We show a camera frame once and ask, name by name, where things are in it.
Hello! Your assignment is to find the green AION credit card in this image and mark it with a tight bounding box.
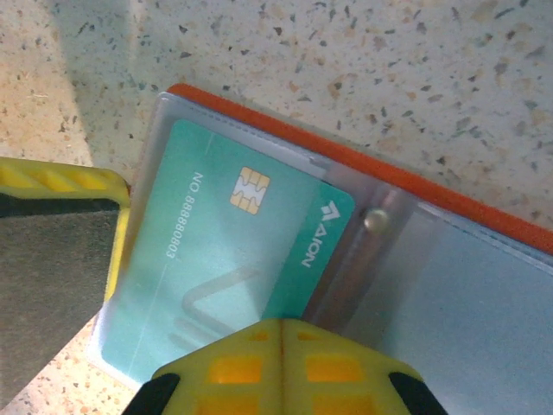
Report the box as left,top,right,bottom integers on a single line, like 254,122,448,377
99,119,357,386

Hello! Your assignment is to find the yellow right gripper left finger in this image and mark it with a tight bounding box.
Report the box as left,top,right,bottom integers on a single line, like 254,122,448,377
124,318,284,415

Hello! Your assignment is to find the orange card holder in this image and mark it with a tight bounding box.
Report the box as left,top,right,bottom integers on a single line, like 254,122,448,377
85,82,553,415

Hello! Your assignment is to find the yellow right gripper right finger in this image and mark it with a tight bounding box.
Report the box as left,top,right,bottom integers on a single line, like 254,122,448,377
281,319,450,415

